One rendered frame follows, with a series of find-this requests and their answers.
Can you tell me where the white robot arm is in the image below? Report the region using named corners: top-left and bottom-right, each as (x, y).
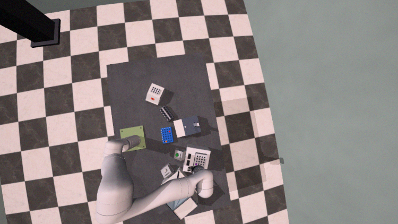
top-left (96, 135), bottom-right (213, 224)

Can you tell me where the blue tube rack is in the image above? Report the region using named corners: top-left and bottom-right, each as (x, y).
top-left (161, 127), bottom-right (174, 143)

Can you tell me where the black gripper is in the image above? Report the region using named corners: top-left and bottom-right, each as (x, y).
top-left (187, 165), bottom-right (200, 173)

